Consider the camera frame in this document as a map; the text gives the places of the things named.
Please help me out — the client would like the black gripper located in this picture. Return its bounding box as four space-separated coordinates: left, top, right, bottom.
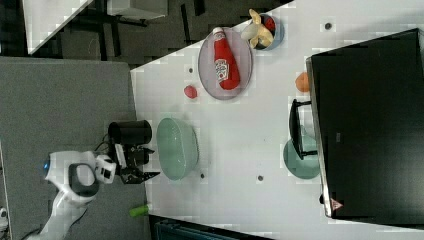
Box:
114 144 159 184

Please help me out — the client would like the green plastic strainer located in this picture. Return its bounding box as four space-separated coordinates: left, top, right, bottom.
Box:
156 118 199 181

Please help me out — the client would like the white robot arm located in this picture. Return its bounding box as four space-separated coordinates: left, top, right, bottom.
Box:
22 145 159 240

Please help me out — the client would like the black cylinder upper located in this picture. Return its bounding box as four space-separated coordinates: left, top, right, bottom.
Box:
108 120 152 145

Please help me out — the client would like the green marker pen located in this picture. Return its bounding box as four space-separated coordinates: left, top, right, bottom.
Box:
129 205 149 217

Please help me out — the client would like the small red toy fruit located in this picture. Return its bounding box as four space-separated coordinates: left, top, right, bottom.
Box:
184 85 198 99

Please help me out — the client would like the red ketchup bottle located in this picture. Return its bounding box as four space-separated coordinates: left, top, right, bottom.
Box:
212 27 240 90

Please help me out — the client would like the grey oval plate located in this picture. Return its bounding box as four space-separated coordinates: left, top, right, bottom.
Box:
198 27 253 100

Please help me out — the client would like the green round plate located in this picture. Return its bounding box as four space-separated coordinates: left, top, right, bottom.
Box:
283 127 320 180

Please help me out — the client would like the yellow plush toy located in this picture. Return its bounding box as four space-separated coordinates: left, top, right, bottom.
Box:
241 9 274 48

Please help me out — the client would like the white side table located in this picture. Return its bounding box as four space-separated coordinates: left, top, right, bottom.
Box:
21 0 94 55

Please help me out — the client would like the orange toy fruit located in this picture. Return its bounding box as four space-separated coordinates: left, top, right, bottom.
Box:
295 72 310 92

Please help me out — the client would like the blue bowl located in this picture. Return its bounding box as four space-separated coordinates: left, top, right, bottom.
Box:
256 13 284 51

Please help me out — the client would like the red toy in bowl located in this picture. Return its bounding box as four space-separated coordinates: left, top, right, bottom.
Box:
264 18 276 31

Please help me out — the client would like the black microwave oven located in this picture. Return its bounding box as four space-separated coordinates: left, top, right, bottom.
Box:
289 28 424 229

